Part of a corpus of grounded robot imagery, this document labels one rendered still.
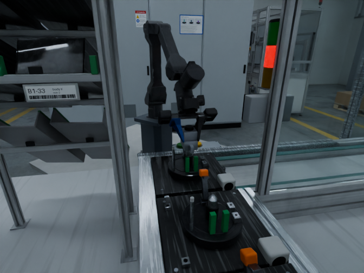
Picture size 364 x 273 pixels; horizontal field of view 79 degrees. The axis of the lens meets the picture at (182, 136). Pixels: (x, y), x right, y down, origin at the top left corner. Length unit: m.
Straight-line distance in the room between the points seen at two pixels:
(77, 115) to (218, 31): 2.56
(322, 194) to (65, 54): 0.79
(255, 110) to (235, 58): 3.34
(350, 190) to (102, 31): 0.83
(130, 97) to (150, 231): 3.20
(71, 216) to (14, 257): 0.16
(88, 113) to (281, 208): 3.39
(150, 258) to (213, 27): 3.53
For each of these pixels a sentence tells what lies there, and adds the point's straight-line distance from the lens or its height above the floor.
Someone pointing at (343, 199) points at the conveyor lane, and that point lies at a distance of 0.90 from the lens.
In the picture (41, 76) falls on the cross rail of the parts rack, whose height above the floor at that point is 1.31.
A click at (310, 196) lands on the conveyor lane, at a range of 0.81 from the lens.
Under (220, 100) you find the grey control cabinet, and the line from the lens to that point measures 3.92.
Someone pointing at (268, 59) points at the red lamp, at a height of 1.33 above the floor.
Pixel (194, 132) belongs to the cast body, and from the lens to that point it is 0.68.
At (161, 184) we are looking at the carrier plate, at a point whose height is 0.97.
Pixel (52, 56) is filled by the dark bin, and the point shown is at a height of 1.34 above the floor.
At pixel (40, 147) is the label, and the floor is 1.11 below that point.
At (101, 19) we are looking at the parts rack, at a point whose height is 1.40.
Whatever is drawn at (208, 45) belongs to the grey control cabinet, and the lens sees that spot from 3.75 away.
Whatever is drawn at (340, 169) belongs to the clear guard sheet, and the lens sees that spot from 0.83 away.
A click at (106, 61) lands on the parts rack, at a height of 1.33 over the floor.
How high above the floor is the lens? 1.35
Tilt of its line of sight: 22 degrees down
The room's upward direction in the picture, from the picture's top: straight up
